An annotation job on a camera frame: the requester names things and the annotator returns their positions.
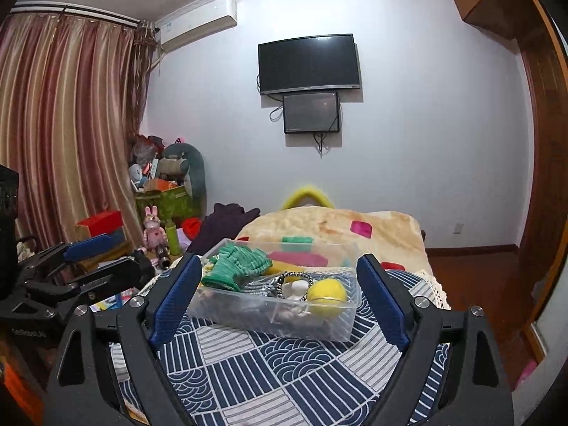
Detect green bottle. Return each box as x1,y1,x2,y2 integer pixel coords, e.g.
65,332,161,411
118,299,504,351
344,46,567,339
165,221,182,256

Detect red box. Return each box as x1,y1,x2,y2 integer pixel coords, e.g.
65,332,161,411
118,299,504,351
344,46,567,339
76,210,125,237

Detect pile of toys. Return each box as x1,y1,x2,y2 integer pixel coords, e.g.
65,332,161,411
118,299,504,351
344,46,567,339
129,134,165,192

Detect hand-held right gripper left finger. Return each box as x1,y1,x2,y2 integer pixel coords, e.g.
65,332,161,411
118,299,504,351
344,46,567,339
44,252,204,426

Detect blue patterned tablecloth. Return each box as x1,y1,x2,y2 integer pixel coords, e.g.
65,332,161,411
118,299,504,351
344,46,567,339
109,268,452,426

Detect pink bunny doll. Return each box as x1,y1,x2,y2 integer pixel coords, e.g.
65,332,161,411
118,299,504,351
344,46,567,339
143,204,169,250

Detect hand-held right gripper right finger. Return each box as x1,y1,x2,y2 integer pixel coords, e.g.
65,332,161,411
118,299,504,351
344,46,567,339
356,253,516,426

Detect large black television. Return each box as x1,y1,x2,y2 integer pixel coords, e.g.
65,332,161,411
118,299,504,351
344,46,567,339
257,33,361,97

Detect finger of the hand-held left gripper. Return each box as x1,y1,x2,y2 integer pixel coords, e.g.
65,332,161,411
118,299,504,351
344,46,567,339
17,233,127,283
26,255,156,310

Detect grey plush toy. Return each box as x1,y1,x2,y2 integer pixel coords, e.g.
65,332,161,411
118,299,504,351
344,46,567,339
160,143,207,201

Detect white air conditioner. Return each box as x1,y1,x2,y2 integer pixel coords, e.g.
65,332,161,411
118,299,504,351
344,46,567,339
155,0,239,54

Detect dark purple clothing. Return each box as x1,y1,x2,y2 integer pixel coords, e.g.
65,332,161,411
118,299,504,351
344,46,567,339
189,203,262,254

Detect white door with stickers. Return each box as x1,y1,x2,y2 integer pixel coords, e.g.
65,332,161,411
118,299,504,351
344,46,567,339
515,271,568,393

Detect green cardboard box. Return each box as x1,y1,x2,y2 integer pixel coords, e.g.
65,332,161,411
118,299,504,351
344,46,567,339
134,186,203,227

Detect striped brown curtain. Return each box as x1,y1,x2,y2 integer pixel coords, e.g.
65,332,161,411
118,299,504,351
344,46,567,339
0,12,159,250

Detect yellow ring cushion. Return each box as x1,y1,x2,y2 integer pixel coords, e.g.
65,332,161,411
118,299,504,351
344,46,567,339
282,186,336,209

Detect small black monitor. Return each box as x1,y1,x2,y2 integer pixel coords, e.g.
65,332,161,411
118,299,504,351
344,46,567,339
283,91,342,135

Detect green and yellow sponge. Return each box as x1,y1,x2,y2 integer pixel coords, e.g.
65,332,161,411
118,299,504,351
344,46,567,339
307,278,348,318

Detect white curtain rail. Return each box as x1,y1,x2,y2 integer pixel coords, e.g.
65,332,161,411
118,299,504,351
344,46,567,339
9,2,141,26

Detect yellow cloth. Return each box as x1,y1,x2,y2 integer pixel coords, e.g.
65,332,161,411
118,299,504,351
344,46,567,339
268,260,311,278

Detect green knitted gloves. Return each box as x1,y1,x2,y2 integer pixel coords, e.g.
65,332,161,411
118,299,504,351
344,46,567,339
201,244,274,292

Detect clear plastic box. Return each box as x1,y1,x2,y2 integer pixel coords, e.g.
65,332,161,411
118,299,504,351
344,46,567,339
185,237,362,343

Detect beige blanket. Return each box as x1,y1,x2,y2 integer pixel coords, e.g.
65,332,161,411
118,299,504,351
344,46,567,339
234,208,429,277

